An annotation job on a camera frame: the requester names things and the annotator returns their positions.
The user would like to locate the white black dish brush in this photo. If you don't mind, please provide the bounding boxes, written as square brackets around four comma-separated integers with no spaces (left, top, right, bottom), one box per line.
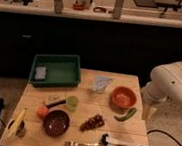
[101,134,144,146]

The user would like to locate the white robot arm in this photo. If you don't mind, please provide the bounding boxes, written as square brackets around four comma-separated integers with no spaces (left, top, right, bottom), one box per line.
[140,61,182,120]

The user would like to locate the clear plastic cup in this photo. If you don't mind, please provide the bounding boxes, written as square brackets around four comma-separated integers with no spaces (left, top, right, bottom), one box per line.
[91,75,112,94]

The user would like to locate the green plastic cup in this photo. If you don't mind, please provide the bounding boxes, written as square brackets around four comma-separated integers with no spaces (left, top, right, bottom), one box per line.
[65,96,79,112]

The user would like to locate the yellow black scrub brush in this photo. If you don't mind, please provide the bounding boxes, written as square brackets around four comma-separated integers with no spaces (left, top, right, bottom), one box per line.
[43,95,66,108]

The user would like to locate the dark metal cup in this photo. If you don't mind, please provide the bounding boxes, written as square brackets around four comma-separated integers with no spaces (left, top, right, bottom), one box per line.
[8,120,26,138]

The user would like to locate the green pepper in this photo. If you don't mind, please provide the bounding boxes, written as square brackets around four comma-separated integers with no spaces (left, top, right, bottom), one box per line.
[114,107,137,122]

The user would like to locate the orange bowl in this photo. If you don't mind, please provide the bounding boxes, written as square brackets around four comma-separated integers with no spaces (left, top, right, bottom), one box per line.
[110,86,137,109]

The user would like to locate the brown grape bunch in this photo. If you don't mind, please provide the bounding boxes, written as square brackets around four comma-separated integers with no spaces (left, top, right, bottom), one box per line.
[79,115,105,132]

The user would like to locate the silver fork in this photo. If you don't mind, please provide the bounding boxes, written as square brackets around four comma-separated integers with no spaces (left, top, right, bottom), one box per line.
[64,141,101,146]

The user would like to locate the green plastic bin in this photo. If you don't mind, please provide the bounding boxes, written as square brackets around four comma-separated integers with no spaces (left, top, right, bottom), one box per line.
[29,54,81,88]

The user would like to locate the dark red bowl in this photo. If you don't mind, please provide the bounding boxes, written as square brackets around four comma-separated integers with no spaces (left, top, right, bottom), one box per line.
[42,109,70,137]

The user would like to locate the orange carrot toy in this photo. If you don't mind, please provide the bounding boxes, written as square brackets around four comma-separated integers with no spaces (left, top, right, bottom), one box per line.
[37,106,49,119]

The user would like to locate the grey sponge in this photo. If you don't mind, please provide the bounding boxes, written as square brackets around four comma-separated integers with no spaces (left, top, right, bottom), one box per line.
[34,66,47,81]

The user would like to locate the black cable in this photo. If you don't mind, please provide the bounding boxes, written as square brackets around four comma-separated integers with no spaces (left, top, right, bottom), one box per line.
[144,127,182,146]

